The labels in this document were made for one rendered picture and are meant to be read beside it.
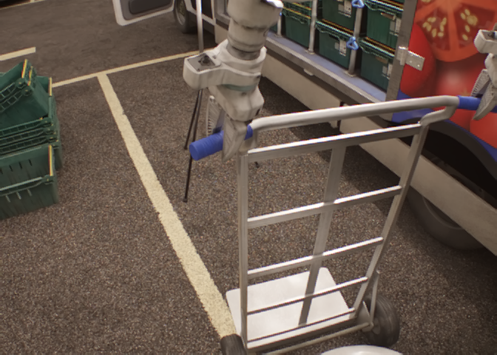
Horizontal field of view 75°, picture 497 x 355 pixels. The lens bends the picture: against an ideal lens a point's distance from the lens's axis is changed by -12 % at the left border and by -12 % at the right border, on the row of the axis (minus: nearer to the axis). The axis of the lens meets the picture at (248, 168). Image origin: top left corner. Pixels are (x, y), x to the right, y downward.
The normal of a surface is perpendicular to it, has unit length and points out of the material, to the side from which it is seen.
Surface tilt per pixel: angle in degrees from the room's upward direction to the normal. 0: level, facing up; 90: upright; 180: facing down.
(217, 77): 109
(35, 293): 0
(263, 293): 0
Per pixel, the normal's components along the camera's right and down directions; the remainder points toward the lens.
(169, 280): 0.00, -0.79
